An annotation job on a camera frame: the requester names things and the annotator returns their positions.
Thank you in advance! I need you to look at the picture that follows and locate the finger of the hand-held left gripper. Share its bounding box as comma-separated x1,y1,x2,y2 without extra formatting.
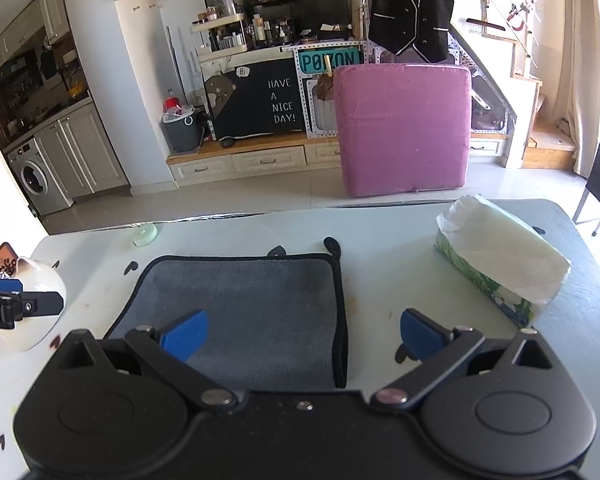
0,277,65,322

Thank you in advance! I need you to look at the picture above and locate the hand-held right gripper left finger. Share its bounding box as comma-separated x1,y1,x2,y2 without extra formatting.
55,309,239,409

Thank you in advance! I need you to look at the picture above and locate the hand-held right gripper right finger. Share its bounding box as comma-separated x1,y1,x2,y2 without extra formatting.
371,309,557,409

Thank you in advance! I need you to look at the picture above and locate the grey towel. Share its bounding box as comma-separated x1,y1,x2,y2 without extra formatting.
103,252,349,390

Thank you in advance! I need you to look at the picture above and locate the white ceramic bowl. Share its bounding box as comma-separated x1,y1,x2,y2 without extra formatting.
0,256,67,352

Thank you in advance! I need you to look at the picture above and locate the orange packet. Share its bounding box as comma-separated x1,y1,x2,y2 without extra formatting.
0,242,19,277

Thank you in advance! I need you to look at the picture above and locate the pale green round lid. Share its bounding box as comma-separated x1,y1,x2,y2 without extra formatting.
132,224,159,247

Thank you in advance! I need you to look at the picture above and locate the green tissue box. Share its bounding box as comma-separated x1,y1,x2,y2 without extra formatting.
433,194,572,329

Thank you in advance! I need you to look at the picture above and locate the grey washing machine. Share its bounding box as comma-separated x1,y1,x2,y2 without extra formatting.
6,137,74,217

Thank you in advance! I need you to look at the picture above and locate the cream kitchen base cabinet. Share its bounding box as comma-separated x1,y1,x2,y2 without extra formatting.
32,102,131,207

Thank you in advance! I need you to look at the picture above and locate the low cream drawer unit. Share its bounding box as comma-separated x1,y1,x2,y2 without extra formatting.
167,132,512,184

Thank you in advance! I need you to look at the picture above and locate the pink cushion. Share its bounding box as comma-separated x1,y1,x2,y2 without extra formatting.
334,63,474,199

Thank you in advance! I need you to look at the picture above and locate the grey trash bin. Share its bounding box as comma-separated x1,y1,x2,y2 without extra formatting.
160,110,206,154

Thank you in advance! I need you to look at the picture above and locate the wooden staircase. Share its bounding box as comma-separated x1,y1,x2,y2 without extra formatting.
449,0,582,171

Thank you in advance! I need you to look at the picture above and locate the black printed cabinet cover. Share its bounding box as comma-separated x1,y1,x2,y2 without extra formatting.
203,57,309,141

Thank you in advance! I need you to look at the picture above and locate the teal sign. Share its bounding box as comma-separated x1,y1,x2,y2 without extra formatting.
297,48,364,74

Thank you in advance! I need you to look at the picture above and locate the white shelf rack with bottles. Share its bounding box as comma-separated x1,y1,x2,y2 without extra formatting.
191,12,249,54

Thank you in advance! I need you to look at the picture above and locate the black shelf rack with bottles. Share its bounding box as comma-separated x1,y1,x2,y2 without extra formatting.
242,0,299,47

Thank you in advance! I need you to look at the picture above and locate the black vest with white trim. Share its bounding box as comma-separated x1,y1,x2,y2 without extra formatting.
368,0,455,64

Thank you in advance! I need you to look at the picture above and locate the red clamp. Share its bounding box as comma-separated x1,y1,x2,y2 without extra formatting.
509,0,544,32

